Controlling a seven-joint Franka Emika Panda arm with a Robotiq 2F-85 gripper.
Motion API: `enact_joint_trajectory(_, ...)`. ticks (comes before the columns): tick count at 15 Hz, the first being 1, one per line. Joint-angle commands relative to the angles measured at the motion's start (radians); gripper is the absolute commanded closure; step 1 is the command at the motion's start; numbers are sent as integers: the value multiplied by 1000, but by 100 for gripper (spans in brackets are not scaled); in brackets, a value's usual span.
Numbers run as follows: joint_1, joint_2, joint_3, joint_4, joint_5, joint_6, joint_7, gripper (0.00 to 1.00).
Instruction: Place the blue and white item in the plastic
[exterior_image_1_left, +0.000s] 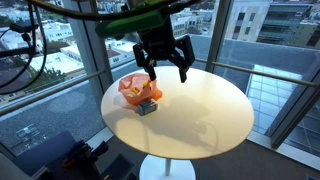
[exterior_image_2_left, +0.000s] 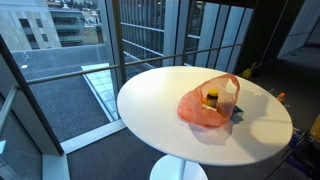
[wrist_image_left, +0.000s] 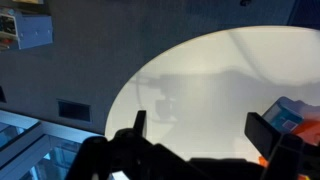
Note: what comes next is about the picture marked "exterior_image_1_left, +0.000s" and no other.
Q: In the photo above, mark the orange yellow snack packet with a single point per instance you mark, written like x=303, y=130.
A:
x=135, y=92

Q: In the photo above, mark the dark blue box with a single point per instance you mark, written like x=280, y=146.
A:
x=43, y=153

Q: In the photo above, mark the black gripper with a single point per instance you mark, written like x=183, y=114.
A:
x=159, y=41

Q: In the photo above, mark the orange plastic bag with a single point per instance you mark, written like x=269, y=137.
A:
x=133, y=83

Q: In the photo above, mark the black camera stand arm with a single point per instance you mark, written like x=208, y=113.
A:
x=16, y=51

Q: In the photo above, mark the black equipment with orange part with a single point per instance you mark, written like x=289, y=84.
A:
x=83, y=163

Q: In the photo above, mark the blue white mints container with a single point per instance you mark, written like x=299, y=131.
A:
x=147, y=107

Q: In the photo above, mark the black camera on stand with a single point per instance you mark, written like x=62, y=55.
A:
x=24, y=26

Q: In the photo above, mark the white table pedestal base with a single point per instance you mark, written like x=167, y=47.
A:
x=166, y=170

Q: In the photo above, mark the grey metal window railing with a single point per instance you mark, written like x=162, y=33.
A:
x=266, y=74
x=50, y=91

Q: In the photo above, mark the grey window mullion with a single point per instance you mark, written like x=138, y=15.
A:
x=218, y=33
x=90, y=50

